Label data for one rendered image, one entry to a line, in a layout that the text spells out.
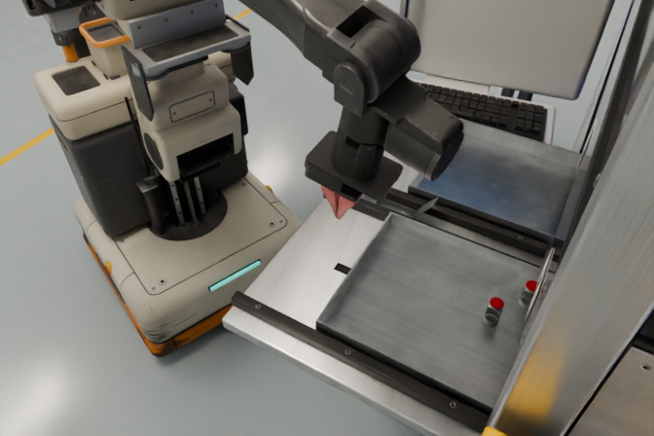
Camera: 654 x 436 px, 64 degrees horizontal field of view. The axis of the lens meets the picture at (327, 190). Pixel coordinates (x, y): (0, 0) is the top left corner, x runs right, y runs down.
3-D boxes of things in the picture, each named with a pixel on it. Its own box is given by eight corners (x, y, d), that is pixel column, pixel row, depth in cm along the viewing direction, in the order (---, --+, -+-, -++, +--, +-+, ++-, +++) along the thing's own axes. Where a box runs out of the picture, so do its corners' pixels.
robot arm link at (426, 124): (391, 8, 50) (333, 58, 47) (496, 64, 46) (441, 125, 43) (381, 91, 60) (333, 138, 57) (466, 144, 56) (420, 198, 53)
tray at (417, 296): (586, 302, 82) (594, 288, 80) (549, 452, 66) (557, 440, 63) (388, 225, 95) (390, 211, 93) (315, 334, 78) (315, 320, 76)
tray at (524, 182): (616, 179, 104) (623, 165, 102) (595, 268, 88) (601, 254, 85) (453, 129, 117) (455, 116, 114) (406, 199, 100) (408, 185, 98)
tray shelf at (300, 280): (616, 172, 109) (619, 165, 107) (535, 494, 64) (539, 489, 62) (403, 109, 126) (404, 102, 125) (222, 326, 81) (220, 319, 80)
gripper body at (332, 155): (378, 209, 59) (394, 163, 54) (302, 169, 62) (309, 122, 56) (400, 176, 64) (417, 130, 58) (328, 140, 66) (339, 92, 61)
